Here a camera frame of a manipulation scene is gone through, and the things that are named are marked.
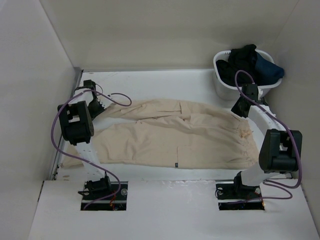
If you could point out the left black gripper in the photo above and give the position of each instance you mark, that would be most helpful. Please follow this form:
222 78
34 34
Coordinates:
93 115

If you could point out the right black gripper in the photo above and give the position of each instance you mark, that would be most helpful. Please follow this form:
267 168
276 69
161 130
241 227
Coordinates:
235 109

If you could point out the beige trousers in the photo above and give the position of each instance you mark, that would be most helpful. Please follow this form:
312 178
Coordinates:
175 134

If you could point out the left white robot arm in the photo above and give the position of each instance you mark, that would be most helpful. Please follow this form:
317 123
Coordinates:
76 123

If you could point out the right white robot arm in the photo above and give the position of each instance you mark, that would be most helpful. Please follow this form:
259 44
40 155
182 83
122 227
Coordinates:
281 148

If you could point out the black garment in basket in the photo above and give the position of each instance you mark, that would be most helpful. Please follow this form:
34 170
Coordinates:
239 59

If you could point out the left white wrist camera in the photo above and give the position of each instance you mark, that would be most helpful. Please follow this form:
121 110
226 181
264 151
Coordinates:
105 101

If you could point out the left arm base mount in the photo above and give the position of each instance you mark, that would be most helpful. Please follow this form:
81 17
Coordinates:
105 200

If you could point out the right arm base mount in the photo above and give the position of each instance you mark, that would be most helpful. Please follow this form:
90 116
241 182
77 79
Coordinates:
231 199

